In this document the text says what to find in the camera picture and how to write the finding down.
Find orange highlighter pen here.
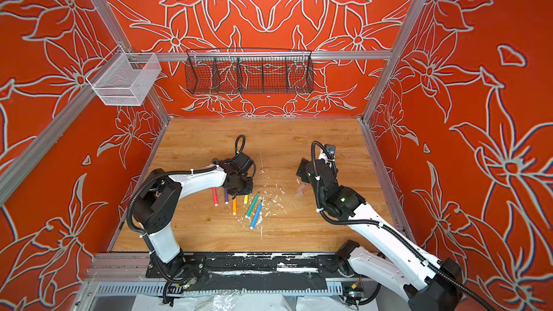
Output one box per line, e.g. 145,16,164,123
232,198,238,216

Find pink highlighter pen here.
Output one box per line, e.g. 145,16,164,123
212,187,219,207

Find green highlighter pen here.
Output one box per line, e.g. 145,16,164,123
245,192,260,218

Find blue highlighter pen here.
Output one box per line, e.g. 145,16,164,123
250,201,263,230

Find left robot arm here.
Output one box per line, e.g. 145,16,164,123
125,154,256,283

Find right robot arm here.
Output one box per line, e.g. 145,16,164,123
297,158,493,310

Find white mesh basket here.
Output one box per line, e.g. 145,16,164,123
85,45,161,107

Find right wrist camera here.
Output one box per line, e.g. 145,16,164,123
324,144,336,161

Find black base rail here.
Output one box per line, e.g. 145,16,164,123
144,251,377,292

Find black wire basket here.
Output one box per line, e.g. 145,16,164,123
184,49,315,95

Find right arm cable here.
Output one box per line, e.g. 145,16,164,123
310,140,498,311

